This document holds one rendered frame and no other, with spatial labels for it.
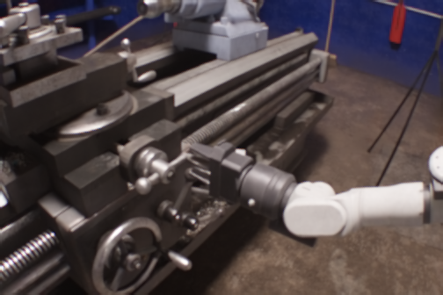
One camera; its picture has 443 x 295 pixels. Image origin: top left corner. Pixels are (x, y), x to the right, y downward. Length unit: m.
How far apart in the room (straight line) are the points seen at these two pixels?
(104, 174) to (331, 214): 0.42
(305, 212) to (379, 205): 0.12
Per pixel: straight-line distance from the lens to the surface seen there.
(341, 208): 0.54
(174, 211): 0.84
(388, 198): 0.55
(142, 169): 0.66
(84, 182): 0.65
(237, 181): 0.62
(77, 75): 0.67
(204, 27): 1.44
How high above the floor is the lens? 1.26
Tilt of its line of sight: 32 degrees down
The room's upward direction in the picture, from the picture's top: 3 degrees clockwise
